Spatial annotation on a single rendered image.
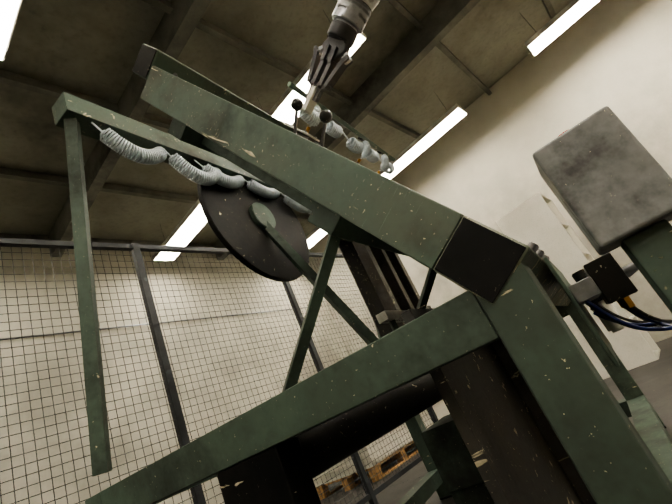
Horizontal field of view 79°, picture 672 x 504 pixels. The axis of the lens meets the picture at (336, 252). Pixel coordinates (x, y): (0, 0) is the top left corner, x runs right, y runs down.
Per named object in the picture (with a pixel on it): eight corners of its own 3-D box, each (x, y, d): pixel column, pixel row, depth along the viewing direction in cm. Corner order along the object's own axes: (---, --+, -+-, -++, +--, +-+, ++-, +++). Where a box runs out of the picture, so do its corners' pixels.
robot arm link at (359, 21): (360, -4, 99) (349, 20, 100) (377, 18, 106) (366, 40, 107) (333, -9, 103) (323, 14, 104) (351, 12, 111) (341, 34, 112)
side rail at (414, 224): (431, 269, 72) (463, 214, 70) (139, 97, 128) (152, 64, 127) (442, 272, 77) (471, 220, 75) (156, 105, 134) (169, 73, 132)
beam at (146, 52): (145, 79, 127) (157, 48, 125) (130, 71, 132) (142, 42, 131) (411, 213, 312) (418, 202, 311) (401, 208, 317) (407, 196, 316)
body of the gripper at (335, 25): (326, 15, 105) (310, 50, 106) (350, 21, 100) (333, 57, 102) (341, 31, 111) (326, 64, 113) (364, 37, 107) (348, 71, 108)
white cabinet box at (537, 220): (658, 359, 398) (538, 192, 473) (599, 380, 429) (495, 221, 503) (660, 349, 445) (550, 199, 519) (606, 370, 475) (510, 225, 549)
